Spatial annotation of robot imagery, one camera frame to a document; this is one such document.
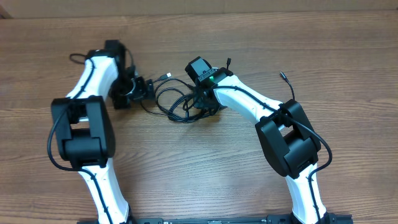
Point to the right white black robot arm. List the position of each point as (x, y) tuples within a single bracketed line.
[(288, 140)]

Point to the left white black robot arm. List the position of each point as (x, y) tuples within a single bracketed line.
[(82, 139)]

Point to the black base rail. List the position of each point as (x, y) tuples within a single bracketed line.
[(329, 218)]

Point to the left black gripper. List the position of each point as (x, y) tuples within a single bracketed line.
[(142, 91)]

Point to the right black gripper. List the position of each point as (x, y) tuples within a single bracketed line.
[(199, 104)]

